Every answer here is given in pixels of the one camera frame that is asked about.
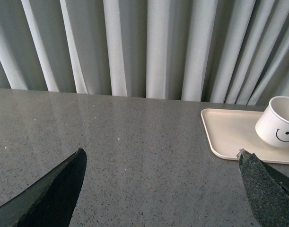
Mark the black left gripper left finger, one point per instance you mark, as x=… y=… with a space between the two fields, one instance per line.
x=50 y=201

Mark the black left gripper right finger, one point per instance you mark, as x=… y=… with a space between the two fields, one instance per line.
x=267 y=190

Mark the white smiley mug black handle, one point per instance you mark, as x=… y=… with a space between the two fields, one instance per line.
x=273 y=126

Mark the pink rectangular plastic tray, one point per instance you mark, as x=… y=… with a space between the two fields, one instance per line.
x=229 y=131

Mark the grey pleated curtain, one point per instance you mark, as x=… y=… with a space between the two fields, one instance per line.
x=219 y=51

